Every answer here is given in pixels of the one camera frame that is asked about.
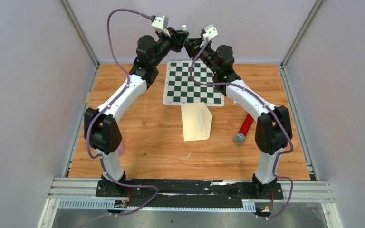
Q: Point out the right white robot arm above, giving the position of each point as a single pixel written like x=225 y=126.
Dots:
x=273 y=132

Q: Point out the red glitter microphone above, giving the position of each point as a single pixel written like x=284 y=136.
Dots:
x=240 y=137

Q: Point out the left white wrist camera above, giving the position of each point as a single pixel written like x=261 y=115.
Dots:
x=160 y=23

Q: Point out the green white chessboard mat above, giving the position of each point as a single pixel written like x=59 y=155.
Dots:
x=179 y=88

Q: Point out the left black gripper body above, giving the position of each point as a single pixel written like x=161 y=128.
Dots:
x=170 y=43

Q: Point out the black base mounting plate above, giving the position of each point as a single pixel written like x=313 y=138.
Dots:
x=188 y=193

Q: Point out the green white glue stick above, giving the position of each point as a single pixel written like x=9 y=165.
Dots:
x=185 y=32

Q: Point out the cream envelope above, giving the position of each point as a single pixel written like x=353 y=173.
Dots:
x=190 y=126

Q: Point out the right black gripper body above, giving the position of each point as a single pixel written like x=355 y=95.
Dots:
x=207 y=54

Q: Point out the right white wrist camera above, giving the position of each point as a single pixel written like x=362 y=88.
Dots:
x=209 y=32

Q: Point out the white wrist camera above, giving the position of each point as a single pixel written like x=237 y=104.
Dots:
x=160 y=23
x=209 y=32

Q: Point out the aluminium frame rail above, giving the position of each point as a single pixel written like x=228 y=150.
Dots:
x=72 y=202

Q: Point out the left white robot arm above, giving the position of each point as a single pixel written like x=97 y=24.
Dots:
x=102 y=133

